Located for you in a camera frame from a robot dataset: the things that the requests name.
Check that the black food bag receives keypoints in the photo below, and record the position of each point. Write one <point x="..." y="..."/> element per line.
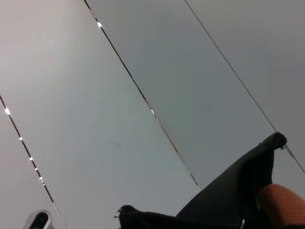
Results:
<point x="226" y="202"/>

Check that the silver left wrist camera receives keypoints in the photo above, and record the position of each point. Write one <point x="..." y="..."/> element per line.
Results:
<point x="39" y="220"/>

